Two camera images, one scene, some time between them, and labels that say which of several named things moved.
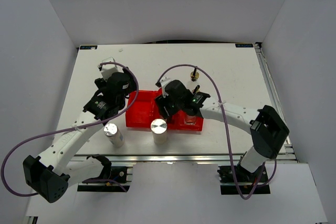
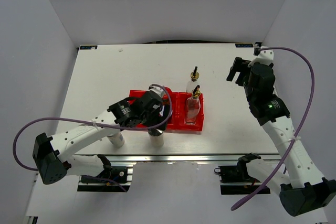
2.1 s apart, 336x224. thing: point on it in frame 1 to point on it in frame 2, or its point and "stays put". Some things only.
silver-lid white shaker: (114, 135) stays put
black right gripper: (161, 103) to (239, 65)
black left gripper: (132, 85) to (158, 119)
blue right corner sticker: (244, 45) stays put
